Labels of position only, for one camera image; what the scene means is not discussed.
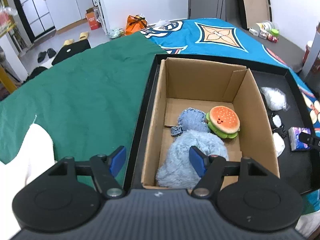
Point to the grey bench mattress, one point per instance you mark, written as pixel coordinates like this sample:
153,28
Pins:
290,53

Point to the white kitchen cabinet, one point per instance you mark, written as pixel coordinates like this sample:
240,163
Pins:
67,12

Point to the leaning black tray lid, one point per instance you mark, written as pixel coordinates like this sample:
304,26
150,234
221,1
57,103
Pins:
254,11

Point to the green cloth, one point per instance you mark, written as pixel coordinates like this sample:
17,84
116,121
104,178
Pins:
89,103

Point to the small blue knitted plush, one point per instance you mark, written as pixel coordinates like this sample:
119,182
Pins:
190,119

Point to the white soft item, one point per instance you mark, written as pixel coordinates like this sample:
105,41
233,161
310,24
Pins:
279,143

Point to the white towel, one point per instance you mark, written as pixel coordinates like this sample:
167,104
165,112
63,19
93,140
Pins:
35,156

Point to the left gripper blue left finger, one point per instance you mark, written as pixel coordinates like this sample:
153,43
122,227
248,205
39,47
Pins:
116,160

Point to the black stool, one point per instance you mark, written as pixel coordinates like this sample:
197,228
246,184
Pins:
71,50

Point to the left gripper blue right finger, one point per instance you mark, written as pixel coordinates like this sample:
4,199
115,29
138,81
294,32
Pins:
198,160

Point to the orange bag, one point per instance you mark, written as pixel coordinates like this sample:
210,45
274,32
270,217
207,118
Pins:
135,24

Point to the green lidded jar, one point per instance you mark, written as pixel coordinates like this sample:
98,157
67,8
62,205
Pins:
274,32

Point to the white fluff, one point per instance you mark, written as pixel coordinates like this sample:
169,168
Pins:
276,100

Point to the burger plush toy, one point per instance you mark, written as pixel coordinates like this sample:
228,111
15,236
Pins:
224,122

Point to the orange cardboard box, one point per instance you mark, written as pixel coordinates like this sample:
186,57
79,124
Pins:
92,19

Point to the black shallow tray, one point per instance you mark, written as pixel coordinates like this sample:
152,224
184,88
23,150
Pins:
299,169

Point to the black slippers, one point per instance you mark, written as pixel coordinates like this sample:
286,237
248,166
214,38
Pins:
42,55

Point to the yellow side table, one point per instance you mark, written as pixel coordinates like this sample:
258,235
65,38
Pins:
11,82

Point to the brown cardboard box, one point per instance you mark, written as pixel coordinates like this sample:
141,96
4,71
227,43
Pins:
214,106

